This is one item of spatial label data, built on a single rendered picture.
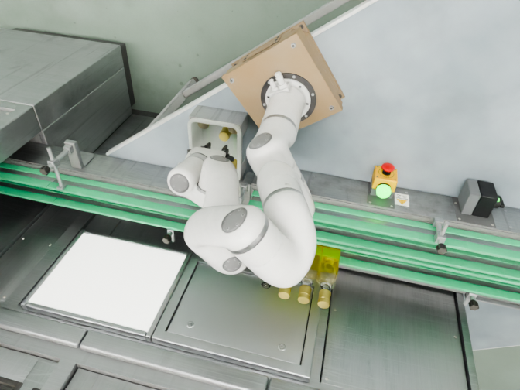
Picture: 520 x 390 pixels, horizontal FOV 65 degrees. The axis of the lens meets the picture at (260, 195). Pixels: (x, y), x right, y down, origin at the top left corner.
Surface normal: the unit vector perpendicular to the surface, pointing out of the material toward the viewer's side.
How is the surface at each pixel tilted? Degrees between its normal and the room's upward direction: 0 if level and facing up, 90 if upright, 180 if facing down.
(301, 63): 5
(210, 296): 90
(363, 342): 91
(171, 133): 0
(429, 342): 90
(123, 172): 90
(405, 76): 0
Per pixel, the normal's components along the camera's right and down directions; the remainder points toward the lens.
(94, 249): 0.04, -0.76
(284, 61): -0.21, 0.68
